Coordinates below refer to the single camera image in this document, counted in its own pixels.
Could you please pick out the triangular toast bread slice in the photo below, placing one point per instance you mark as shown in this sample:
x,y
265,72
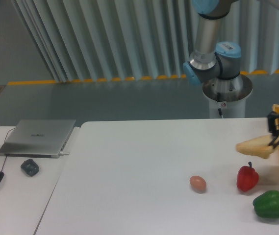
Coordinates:
x,y
256,147

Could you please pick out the red bell pepper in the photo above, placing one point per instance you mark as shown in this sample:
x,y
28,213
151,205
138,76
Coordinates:
x,y
247,178

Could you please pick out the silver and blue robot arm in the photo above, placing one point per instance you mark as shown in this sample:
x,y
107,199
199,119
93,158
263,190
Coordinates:
x,y
216,65

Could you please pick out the green bell pepper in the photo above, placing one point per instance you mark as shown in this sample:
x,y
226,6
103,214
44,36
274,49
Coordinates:
x,y
266,205

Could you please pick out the brown egg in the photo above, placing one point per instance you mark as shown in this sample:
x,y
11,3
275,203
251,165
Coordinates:
x,y
198,183

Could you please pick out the white folding partition screen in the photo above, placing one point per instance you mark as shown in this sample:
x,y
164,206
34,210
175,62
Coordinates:
x,y
141,39

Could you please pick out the silver closed laptop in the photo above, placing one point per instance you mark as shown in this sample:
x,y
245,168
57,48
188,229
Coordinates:
x,y
38,138

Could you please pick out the small black case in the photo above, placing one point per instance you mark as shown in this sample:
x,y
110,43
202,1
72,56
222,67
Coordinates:
x,y
30,167

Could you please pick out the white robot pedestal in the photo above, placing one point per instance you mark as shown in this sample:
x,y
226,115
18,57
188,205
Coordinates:
x,y
227,98

